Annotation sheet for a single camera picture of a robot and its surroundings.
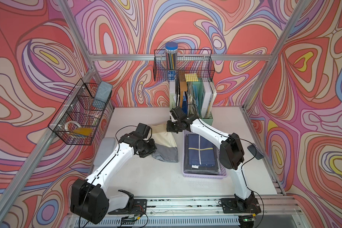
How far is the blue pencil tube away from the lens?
2.40ft

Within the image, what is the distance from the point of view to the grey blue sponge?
799 mm

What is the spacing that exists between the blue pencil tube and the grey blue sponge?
Answer: 0.36 meters
